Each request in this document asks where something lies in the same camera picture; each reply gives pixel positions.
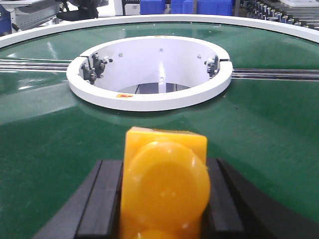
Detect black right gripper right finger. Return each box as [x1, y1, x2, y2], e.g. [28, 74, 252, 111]
[201, 158, 319, 239]

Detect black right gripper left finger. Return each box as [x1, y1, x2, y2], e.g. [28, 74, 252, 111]
[34, 160, 123, 239]

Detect yellow toy brick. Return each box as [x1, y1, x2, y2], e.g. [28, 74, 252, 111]
[119, 127, 210, 239]

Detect blue bin stack centre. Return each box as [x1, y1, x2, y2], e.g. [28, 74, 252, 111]
[140, 0, 233, 16]

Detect steel rods right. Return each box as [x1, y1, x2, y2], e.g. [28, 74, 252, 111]
[232, 68, 319, 82]

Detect steel rods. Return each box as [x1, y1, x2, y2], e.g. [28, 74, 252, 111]
[0, 59, 71, 72]
[232, 68, 319, 82]

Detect steel rods left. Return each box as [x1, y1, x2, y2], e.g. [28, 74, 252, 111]
[0, 59, 71, 72]

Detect steel roller conveyor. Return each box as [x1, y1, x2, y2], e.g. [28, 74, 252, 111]
[241, 0, 319, 30]

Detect black office chair with jacket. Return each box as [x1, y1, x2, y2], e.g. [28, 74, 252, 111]
[56, 0, 109, 21]

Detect white inner ring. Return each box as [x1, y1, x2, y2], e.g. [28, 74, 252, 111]
[66, 35, 234, 112]

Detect white outer ring rail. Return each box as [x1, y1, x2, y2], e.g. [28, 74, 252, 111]
[0, 14, 319, 48]

